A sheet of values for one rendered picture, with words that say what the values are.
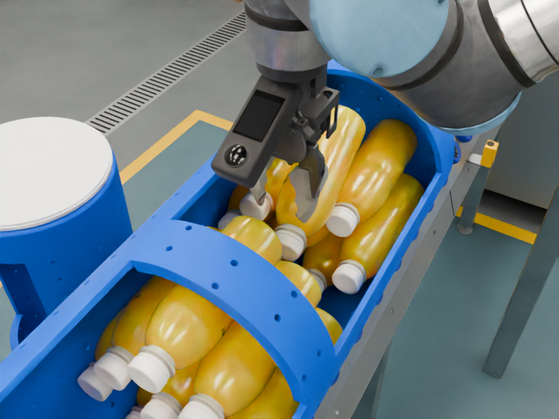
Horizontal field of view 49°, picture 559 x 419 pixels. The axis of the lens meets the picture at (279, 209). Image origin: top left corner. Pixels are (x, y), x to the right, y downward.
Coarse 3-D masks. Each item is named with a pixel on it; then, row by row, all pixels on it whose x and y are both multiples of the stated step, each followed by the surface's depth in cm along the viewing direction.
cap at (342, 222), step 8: (336, 208) 80; (344, 208) 80; (336, 216) 79; (344, 216) 79; (352, 216) 79; (328, 224) 81; (336, 224) 80; (344, 224) 79; (352, 224) 79; (336, 232) 81; (344, 232) 80
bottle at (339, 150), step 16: (352, 112) 81; (352, 128) 81; (320, 144) 79; (336, 144) 79; (352, 144) 81; (336, 160) 78; (352, 160) 81; (288, 176) 79; (336, 176) 78; (288, 192) 77; (320, 192) 76; (336, 192) 78; (288, 208) 76; (320, 208) 76; (288, 224) 76; (304, 224) 76; (320, 224) 77; (304, 240) 76
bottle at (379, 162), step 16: (384, 128) 89; (400, 128) 89; (368, 144) 87; (384, 144) 86; (400, 144) 88; (416, 144) 91; (368, 160) 84; (384, 160) 84; (400, 160) 87; (352, 176) 82; (368, 176) 82; (384, 176) 83; (400, 176) 88; (352, 192) 81; (368, 192) 81; (384, 192) 83; (352, 208) 80; (368, 208) 81
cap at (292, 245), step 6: (282, 234) 75; (288, 234) 75; (294, 234) 75; (282, 240) 75; (288, 240) 75; (294, 240) 75; (300, 240) 75; (282, 246) 75; (288, 246) 74; (294, 246) 75; (300, 246) 75; (282, 252) 77; (288, 252) 76; (294, 252) 75; (300, 252) 76; (294, 258) 77
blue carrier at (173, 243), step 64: (192, 192) 68; (128, 256) 62; (192, 256) 59; (256, 256) 61; (64, 320) 56; (256, 320) 57; (320, 320) 62; (0, 384) 51; (64, 384) 70; (128, 384) 76; (320, 384) 63
